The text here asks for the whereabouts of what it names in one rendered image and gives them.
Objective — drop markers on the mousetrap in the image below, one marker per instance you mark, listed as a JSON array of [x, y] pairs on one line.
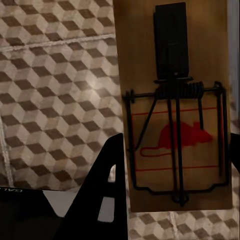
[[173, 63]]

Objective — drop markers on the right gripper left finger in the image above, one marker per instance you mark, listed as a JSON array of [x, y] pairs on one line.
[[80, 222]]

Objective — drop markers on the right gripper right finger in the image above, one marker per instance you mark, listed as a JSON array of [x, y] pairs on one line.
[[235, 150]]

